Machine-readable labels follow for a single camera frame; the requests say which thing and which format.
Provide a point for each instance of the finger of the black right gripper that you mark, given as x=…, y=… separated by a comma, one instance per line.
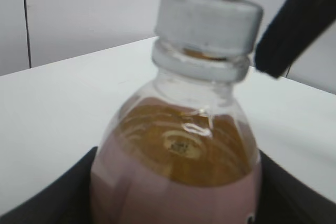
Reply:
x=296, y=26

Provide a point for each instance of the pink peach tea bottle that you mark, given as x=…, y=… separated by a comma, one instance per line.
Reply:
x=180, y=149

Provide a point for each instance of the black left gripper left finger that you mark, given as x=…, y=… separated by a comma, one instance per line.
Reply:
x=66, y=200

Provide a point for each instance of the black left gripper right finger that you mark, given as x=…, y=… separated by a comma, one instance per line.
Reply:
x=285, y=199

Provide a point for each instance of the white bottle cap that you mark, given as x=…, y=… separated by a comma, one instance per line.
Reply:
x=220, y=28

